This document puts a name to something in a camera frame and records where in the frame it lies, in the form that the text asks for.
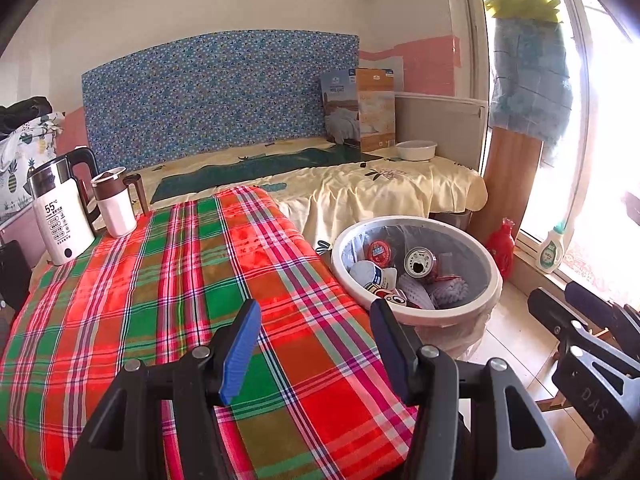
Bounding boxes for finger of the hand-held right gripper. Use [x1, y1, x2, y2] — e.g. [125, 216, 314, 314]
[528, 287, 638, 376]
[565, 281, 640, 356]

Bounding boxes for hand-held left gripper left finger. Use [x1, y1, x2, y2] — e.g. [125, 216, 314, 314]
[62, 299, 262, 480]

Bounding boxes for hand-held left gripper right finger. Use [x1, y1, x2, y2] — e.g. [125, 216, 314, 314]
[370, 298, 573, 480]

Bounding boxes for small white foam net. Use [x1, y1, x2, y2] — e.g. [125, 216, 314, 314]
[395, 280, 436, 311]

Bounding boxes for white squeeze tube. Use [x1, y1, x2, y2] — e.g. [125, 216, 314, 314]
[350, 261, 398, 293]

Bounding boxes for large white foam net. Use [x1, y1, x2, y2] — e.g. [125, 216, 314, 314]
[431, 277, 471, 308]

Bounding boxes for red drink can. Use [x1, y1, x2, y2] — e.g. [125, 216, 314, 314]
[404, 247, 437, 279]

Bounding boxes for small red can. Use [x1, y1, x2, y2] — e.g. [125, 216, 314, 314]
[367, 240, 394, 266]

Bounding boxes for white trash bin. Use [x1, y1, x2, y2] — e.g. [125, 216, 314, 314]
[331, 216, 502, 361]

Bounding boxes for wooden stool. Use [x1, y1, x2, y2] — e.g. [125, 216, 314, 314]
[537, 350, 568, 411]

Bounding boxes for white green detergent bottle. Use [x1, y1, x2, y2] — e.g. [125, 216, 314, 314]
[539, 220, 568, 275]

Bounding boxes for red plastic bag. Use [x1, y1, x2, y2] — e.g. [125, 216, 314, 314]
[486, 217, 516, 281]

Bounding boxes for red green plaid tablecloth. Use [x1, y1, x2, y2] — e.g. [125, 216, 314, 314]
[0, 185, 418, 480]

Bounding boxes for wooden board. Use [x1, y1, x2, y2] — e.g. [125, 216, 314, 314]
[477, 127, 543, 246]

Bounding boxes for grey bucket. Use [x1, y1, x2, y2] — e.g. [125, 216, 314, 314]
[430, 210, 473, 232]

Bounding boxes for bed with yellow bedsheet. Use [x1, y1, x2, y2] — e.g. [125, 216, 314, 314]
[125, 137, 488, 256]

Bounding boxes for green mat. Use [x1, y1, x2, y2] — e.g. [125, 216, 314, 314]
[151, 146, 383, 201]

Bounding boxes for white cup with brown lid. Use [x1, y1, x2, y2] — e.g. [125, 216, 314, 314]
[90, 166, 151, 238]

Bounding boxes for white basin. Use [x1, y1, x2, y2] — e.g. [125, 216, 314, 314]
[396, 140, 438, 162]

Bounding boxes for grey panel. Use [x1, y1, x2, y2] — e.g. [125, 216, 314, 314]
[395, 92, 488, 171]

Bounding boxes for light blue hanging cloth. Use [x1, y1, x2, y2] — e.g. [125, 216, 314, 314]
[489, 20, 573, 168]

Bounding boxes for white electric kettle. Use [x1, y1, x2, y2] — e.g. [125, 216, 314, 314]
[27, 146, 101, 266]

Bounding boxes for black suitcase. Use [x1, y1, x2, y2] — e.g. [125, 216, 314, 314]
[0, 240, 31, 316]

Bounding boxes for orange bedding box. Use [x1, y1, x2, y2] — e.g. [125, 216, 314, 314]
[356, 67, 397, 153]

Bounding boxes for blue floral headboard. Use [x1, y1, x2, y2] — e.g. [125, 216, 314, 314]
[81, 30, 361, 171]

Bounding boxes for pineapple print cloth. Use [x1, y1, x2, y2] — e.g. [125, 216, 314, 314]
[0, 110, 66, 221]

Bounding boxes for black clothes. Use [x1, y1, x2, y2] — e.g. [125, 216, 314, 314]
[0, 96, 53, 133]

